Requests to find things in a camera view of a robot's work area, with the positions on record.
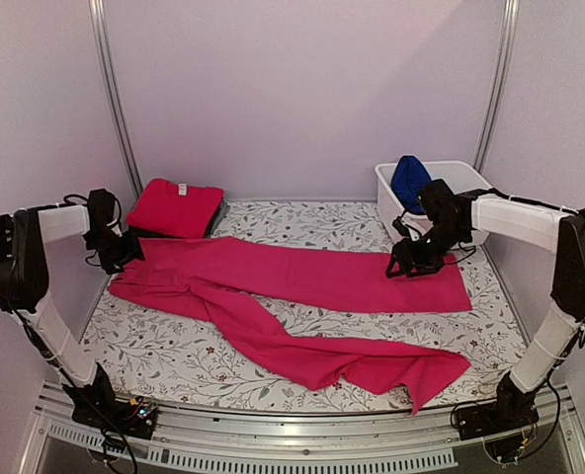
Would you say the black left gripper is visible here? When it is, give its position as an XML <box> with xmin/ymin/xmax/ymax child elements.
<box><xmin>86</xmin><ymin>227</ymin><xmax>147</xmax><ymax>274</ymax></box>

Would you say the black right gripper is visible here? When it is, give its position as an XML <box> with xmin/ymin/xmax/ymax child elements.
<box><xmin>384</xmin><ymin>222</ymin><xmax>467</xmax><ymax>278</ymax></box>

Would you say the magenta t-shirt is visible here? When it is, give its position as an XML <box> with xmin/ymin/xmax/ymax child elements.
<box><xmin>125</xmin><ymin>179</ymin><xmax>224</xmax><ymax>239</ymax></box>

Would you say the pink garment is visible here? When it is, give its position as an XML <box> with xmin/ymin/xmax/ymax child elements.
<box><xmin>109</xmin><ymin>237</ymin><xmax>471</xmax><ymax>410</ymax></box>

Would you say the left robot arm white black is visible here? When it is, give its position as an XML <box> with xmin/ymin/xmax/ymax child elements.
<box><xmin>0</xmin><ymin>189</ymin><xmax>156</xmax><ymax>439</ymax></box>

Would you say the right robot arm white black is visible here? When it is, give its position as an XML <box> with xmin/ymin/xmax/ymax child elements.
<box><xmin>386</xmin><ymin>179</ymin><xmax>585</xmax><ymax>440</ymax></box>

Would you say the white plastic laundry bin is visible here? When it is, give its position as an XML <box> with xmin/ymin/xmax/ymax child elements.
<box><xmin>375</xmin><ymin>161</ymin><xmax>491</xmax><ymax>243</ymax></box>

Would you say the blue garment in bin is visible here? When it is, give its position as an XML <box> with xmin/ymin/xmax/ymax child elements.
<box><xmin>390</xmin><ymin>155</ymin><xmax>432</xmax><ymax>215</ymax></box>

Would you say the floral patterned table cloth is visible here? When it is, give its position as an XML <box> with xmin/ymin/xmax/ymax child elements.
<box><xmin>80</xmin><ymin>201</ymin><xmax>526</xmax><ymax>413</ymax></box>

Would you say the grey folded garment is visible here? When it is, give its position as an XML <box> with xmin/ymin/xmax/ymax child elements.
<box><xmin>207</xmin><ymin>199</ymin><xmax>229</xmax><ymax>237</ymax></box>

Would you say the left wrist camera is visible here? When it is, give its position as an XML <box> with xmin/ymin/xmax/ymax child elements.
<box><xmin>86</xmin><ymin>189</ymin><xmax>122</xmax><ymax>229</ymax></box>

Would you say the aluminium front rail base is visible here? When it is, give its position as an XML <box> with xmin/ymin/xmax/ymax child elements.
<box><xmin>20</xmin><ymin>383</ymin><xmax>585</xmax><ymax>473</ymax></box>

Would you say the aluminium frame post left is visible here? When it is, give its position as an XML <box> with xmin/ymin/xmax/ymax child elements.
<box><xmin>88</xmin><ymin>0</ymin><xmax>143</xmax><ymax>198</ymax></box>

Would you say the aluminium frame post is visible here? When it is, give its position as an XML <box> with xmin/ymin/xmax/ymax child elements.
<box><xmin>472</xmin><ymin>0</ymin><xmax>520</xmax><ymax>173</ymax></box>
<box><xmin>88</xmin><ymin>0</ymin><xmax>143</xmax><ymax>198</ymax></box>

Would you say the aluminium frame post right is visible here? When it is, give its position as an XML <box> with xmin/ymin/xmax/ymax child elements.
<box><xmin>472</xmin><ymin>0</ymin><xmax>520</xmax><ymax>173</ymax></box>

